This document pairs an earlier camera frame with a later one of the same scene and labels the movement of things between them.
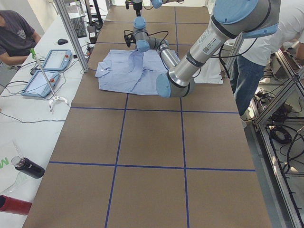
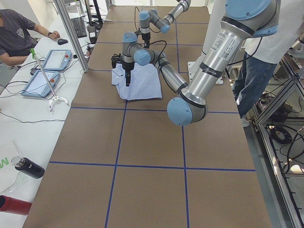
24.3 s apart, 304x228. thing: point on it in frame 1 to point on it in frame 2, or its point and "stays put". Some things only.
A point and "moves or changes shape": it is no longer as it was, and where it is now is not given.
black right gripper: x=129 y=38 to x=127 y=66
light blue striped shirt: x=131 y=71 moves or changes shape
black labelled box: x=92 y=33 stays put
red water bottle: x=12 y=205 stays put
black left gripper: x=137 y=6 to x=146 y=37
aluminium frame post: x=73 y=34 stays put
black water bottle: x=28 y=166 stays put
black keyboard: x=78 y=24 stays put
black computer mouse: x=61 y=41 stays put
